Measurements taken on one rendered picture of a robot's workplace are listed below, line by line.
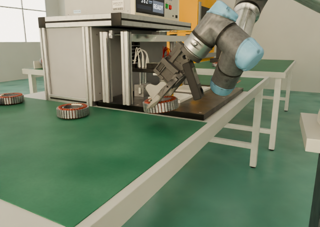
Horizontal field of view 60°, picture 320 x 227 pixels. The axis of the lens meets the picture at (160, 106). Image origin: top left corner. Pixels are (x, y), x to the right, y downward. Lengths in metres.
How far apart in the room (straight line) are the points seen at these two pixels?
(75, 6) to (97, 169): 0.93
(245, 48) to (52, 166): 0.53
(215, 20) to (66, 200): 0.55
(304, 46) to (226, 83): 5.61
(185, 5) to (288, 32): 2.41
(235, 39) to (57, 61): 0.82
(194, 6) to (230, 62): 4.18
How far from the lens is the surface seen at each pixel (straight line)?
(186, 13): 4.96
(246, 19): 1.01
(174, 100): 0.85
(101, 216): 0.47
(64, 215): 0.49
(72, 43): 1.24
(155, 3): 1.34
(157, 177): 0.61
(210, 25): 0.77
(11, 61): 8.36
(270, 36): 6.45
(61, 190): 0.55
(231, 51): 0.74
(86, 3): 1.35
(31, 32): 8.75
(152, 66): 1.21
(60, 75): 1.31
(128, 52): 1.07
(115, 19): 1.08
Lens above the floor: 1.01
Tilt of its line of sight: 13 degrees down
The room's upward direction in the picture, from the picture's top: straight up
